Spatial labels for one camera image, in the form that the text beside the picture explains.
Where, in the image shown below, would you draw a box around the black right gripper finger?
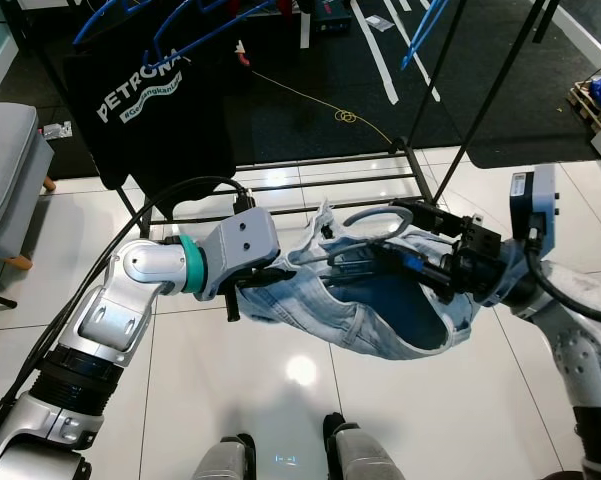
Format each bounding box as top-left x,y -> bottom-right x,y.
390,199 -> 462,237
366,248 -> 455,300

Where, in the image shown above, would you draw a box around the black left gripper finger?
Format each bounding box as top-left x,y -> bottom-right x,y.
236,266 -> 295,298

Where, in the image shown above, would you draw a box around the grey plastic hanger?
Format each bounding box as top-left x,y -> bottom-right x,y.
318,204 -> 456,286

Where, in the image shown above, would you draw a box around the light blue denim shorts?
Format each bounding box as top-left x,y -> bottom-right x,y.
235,198 -> 483,362

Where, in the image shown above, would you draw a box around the dark grey door mat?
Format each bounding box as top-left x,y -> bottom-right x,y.
460,130 -> 596,171

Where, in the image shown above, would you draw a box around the black metal clothes rack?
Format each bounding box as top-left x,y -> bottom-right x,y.
20,0 -> 541,226

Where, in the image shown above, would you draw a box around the black printed t-shirt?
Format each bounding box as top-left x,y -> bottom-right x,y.
62,20 -> 238,198

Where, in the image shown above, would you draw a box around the left robot leg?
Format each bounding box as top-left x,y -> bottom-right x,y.
192,432 -> 258,480

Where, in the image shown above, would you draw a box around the robot leg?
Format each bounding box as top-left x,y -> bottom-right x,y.
192,432 -> 258,480
323,412 -> 406,480

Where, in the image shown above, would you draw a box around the small wooden pallet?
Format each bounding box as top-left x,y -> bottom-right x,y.
568,85 -> 601,136

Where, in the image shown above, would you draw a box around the right robot leg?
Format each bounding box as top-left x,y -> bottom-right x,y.
323,412 -> 406,480

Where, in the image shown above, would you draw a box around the black box with red label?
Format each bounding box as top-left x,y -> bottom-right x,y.
315,0 -> 353,36

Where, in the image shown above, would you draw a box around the grey upholstered stool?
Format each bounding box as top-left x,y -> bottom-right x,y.
0,103 -> 56,273

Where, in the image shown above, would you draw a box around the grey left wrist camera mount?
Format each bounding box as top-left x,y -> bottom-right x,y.
193,205 -> 282,301

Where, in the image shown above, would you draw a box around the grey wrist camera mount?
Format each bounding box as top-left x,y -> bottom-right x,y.
193,205 -> 282,301
507,165 -> 561,273

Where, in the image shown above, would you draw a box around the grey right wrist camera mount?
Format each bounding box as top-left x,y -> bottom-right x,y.
507,165 -> 561,273

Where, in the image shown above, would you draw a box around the orange floor cord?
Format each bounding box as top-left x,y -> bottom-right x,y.
248,68 -> 396,146

